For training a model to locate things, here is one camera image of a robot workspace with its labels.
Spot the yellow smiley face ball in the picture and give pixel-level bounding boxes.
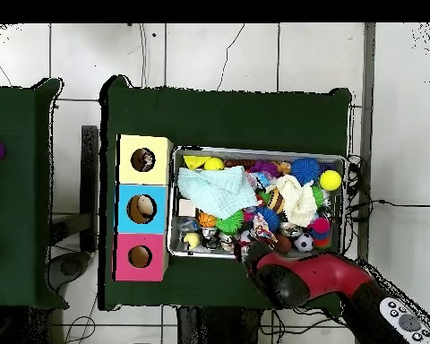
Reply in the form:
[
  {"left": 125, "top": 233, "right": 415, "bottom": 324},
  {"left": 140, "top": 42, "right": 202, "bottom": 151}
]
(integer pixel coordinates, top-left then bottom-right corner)
[{"left": 202, "top": 157, "right": 226, "bottom": 172}]

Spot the purple knobbly rubber toy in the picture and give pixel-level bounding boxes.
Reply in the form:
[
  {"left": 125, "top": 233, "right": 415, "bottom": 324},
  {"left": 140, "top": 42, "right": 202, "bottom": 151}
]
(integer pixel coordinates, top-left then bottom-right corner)
[{"left": 249, "top": 160, "right": 281, "bottom": 178}]

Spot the black and white soccer ball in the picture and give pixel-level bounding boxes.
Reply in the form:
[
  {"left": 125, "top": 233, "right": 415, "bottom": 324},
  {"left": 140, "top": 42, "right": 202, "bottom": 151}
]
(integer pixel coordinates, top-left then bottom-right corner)
[{"left": 294, "top": 232, "right": 315, "bottom": 253}]

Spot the shallow wire mesh bin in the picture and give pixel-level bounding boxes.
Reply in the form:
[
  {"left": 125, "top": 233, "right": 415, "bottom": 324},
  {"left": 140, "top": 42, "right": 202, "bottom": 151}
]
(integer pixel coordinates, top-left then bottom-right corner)
[{"left": 167, "top": 145, "right": 348, "bottom": 265}]

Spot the yellow cheese wedge toy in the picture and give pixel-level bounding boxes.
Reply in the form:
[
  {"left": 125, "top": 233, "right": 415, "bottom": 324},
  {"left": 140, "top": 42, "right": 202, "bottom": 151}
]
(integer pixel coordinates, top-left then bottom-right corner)
[{"left": 183, "top": 154, "right": 212, "bottom": 172}]

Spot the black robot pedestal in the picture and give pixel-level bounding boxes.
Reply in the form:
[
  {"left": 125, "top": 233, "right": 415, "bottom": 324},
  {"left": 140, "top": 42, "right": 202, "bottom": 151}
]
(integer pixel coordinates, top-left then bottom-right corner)
[{"left": 176, "top": 305, "right": 262, "bottom": 344}]

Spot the large blue spiky ball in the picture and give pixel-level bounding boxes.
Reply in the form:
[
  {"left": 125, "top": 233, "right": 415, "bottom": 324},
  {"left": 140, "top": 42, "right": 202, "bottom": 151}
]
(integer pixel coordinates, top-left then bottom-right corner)
[{"left": 290, "top": 157, "right": 322, "bottom": 186}]

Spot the mint green cloth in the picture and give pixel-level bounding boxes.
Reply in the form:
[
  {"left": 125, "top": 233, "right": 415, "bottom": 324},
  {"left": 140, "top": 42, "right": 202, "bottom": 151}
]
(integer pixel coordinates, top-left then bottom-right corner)
[{"left": 176, "top": 165, "right": 259, "bottom": 220}]

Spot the wooden box with three holes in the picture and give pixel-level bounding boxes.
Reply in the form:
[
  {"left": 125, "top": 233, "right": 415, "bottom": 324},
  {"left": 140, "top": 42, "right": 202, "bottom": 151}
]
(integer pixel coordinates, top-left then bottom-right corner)
[{"left": 113, "top": 133, "right": 175, "bottom": 282}]

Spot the dark green table cloth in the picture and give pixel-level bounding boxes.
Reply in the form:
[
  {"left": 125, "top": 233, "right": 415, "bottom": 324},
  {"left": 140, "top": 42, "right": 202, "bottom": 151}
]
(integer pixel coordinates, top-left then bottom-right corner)
[
  {"left": 0, "top": 77, "right": 69, "bottom": 309},
  {"left": 99, "top": 74, "right": 353, "bottom": 316}
]

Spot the pink spiky ball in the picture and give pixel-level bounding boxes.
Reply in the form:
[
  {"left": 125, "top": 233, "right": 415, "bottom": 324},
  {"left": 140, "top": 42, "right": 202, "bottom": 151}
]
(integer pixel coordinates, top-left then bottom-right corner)
[{"left": 308, "top": 217, "right": 331, "bottom": 235}]

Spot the black power cable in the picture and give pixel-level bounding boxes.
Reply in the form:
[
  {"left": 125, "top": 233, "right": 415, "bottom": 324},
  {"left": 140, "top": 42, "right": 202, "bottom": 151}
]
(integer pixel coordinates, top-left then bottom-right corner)
[{"left": 347, "top": 199, "right": 430, "bottom": 212}]

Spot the cream white cloth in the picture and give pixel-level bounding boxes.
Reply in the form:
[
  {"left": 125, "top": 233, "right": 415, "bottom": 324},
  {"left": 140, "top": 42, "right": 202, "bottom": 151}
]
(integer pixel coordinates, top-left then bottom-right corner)
[{"left": 265, "top": 174, "right": 318, "bottom": 228}]

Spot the plain yellow ball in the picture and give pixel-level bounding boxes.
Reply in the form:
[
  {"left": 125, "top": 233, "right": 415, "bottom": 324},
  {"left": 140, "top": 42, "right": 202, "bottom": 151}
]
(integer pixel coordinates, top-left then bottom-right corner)
[{"left": 319, "top": 169, "right": 343, "bottom": 192}]

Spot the grey round seat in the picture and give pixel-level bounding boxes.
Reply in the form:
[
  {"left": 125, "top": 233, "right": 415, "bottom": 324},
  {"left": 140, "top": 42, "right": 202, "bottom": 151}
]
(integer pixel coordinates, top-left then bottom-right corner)
[{"left": 48, "top": 250, "right": 91, "bottom": 292}]

